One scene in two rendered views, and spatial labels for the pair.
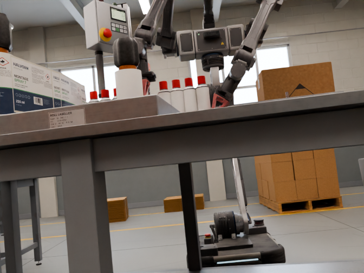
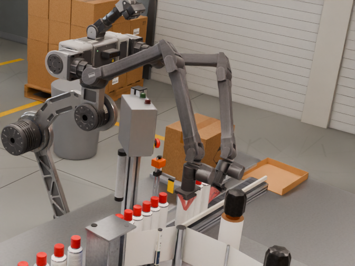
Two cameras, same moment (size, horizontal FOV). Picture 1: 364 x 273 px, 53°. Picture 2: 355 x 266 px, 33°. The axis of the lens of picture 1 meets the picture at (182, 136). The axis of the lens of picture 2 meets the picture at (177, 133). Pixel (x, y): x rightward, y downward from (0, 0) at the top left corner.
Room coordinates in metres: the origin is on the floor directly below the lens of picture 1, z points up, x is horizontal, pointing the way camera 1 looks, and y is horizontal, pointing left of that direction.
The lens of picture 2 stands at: (0.51, 2.12, 2.19)
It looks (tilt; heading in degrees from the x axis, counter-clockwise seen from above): 21 degrees down; 296
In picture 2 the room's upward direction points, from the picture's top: 6 degrees clockwise
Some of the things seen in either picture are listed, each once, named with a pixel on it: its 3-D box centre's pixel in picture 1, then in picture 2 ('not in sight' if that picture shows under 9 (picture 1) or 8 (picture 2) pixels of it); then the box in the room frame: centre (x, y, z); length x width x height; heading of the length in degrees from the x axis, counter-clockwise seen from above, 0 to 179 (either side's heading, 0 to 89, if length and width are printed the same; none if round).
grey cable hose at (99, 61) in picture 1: (100, 74); (120, 175); (1.60, 0.33, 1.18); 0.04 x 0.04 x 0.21
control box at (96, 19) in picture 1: (107, 28); (137, 124); (1.58, 0.28, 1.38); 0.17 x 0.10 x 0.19; 136
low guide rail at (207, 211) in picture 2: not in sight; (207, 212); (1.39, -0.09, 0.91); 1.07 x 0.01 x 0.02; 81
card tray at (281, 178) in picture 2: not in sight; (274, 175); (1.32, -0.80, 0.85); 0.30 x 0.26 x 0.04; 81
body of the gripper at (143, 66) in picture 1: (141, 70); (188, 184); (1.40, 0.13, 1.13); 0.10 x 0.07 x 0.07; 81
